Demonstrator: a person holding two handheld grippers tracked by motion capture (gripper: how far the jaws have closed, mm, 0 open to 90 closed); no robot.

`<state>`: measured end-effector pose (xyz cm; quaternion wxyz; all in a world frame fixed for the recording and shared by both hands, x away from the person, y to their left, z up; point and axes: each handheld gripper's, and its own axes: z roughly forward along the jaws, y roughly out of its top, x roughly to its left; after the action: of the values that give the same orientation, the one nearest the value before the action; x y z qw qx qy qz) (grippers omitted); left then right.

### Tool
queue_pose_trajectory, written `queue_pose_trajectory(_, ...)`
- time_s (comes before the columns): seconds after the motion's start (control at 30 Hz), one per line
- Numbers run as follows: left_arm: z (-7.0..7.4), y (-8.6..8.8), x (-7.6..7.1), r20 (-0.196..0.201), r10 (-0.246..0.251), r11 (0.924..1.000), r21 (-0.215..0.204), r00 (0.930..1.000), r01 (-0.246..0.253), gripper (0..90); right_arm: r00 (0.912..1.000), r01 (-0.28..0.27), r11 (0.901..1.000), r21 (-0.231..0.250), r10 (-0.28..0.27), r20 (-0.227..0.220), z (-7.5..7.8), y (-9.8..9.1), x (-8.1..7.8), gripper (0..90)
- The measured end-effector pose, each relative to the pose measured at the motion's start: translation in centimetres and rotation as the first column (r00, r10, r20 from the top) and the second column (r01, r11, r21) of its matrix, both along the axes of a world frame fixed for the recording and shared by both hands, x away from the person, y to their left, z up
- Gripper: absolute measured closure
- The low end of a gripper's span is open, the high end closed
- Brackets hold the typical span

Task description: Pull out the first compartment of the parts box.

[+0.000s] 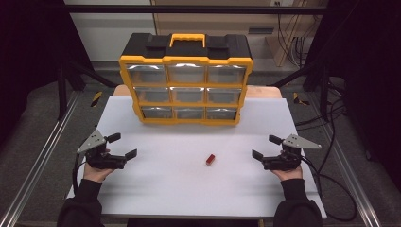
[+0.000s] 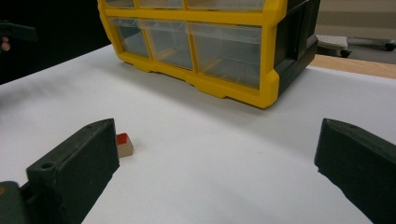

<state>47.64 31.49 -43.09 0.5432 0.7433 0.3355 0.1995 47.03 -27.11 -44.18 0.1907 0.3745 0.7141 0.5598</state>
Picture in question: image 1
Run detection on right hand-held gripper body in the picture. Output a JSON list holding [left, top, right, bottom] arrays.
[[261, 133, 323, 172]]

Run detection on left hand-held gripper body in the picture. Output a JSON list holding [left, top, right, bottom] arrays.
[[76, 129, 128, 170]]

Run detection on clear plastic drawer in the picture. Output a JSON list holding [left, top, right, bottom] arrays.
[[126, 64, 168, 84]]

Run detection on yellow black drawer organizer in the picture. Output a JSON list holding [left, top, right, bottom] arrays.
[[118, 32, 254, 127]]

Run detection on person's left hand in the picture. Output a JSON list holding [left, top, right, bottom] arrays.
[[82, 163, 115, 183]]

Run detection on person's right hand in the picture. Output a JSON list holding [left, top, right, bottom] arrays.
[[270, 165, 305, 183]]

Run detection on left yellow table clamp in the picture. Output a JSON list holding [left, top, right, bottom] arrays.
[[90, 91, 103, 108]]

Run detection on yellow table clamp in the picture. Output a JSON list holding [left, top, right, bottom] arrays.
[[292, 92, 310, 107], [90, 91, 103, 108]]

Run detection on right yellow table clamp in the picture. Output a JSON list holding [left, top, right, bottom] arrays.
[[292, 92, 310, 107]]

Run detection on white foam mat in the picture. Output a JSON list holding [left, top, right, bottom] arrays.
[[66, 95, 327, 220]]

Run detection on grid of clear drawers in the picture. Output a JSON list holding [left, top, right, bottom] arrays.
[[126, 63, 248, 120]]

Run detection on black curtain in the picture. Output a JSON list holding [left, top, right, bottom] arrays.
[[304, 0, 401, 190], [0, 0, 93, 146]]

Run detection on black crossbar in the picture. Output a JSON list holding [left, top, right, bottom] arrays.
[[64, 4, 329, 15]]

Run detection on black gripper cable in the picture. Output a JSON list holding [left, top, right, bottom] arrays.
[[301, 154, 358, 222], [71, 152, 88, 195]]

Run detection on black floor cables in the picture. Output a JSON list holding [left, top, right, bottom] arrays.
[[296, 79, 348, 131]]

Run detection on aluminium rail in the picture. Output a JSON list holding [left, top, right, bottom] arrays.
[[306, 94, 382, 227], [0, 91, 79, 227]]

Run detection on black frame post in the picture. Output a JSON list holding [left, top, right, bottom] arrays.
[[319, 62, 330, 122]]

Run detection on hanging black cables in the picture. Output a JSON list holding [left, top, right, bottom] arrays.
[[277, 13, 313, 69]]

